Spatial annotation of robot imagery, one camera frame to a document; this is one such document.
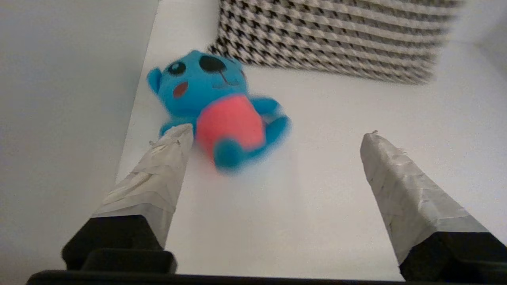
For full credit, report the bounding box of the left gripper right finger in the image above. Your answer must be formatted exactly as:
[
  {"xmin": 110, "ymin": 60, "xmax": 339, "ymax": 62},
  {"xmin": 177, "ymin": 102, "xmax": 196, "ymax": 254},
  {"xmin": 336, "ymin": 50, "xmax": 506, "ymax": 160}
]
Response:
[{"xmin": 360, "ymin": 132, "xmax": 507, "ymax": 282}]

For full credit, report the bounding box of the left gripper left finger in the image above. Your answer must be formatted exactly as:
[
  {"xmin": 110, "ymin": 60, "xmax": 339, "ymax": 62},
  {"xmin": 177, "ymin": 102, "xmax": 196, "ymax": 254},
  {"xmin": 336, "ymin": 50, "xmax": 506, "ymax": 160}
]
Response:
[{"xmin": 61, "ymin": 123, "xmax": 194, "ymax": 274}]

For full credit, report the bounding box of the blue plush toy pink belly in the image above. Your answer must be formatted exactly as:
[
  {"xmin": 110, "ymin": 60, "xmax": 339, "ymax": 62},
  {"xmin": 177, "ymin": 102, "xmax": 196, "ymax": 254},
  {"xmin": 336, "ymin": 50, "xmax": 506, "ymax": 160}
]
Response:
[{"xmin": 147, "ymin": 50, "xmax": 291, "ymax": 171}]

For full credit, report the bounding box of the houndstooth fabric storage box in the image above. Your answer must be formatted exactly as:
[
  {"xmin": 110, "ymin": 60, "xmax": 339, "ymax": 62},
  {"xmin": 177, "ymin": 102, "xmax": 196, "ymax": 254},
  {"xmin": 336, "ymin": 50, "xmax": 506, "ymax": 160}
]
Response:
[{"xmin": 208, "ymin": 0, "xmax": 462, "ymax": 84}]

